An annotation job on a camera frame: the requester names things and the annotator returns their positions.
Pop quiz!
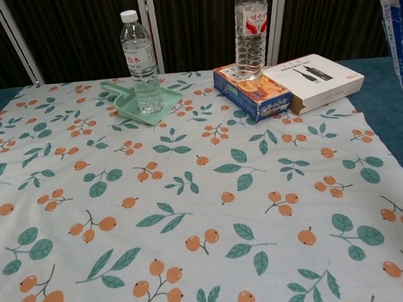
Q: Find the orange blue snack box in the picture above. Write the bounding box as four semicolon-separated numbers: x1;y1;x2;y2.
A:
211;59;294;125

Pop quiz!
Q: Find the white box with black print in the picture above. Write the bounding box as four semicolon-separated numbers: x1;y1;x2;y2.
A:
260;50;368;117

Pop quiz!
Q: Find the floral fruit print tablecloth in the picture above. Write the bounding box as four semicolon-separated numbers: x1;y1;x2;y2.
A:
0;55;403;302

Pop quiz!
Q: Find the green plastic dustpan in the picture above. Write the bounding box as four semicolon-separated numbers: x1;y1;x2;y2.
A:
99;74;186;130

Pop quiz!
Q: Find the clear bottle with white label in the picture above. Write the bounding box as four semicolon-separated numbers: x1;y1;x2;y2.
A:
118;8;165;116

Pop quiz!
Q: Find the clear bottle with red label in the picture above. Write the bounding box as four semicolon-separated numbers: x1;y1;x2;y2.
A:
230;0;274;81

